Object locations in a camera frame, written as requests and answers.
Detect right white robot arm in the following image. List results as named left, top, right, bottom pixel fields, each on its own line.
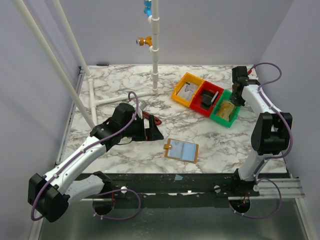
left=229, top=66, right=293, bottom=182

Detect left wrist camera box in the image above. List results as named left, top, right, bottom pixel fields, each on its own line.
left=137, top=100, right=147, bottom=119

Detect white PVC pipe frame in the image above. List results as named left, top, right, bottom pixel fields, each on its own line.
left=12, top=0, right=160, bottom=128

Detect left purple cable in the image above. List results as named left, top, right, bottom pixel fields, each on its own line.
left=30, top=91, right=142, bottom=222

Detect red black utility knife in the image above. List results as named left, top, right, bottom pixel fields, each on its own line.
left=142, top=111, right=162, bottom=126

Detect black mounting rail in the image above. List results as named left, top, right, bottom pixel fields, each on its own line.
left=82, top=172, right=261, bottom=208

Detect mustard yellow card holder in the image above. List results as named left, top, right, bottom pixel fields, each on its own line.
left=163, top=138, right=199, bottom=164

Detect green plastic bin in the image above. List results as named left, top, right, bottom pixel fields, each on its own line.
left=209, top=89, right=241, bottom=128

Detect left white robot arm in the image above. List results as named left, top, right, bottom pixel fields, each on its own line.
left=27, top=103, right=164, bottom=223

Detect cards in yellow bin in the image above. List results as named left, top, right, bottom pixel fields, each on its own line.
left=177, top=82, right=198, bottom=101

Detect black items in red bin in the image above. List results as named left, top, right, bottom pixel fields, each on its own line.
left=200, top=90, right=219, bottom=110

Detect red plastic bin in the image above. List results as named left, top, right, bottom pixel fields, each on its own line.
left=189, top=81, right=224, bottom=117

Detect orange camera on pole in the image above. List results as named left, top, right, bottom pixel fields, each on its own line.
left=136, top=36, right=153, bottom=47

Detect gold cards in green bin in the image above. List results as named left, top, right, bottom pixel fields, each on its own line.
left=216, top=99, right=235, bottom=121

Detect yellow plastic bin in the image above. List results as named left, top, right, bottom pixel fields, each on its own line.
left=171, top=72, right=205, bottom=107

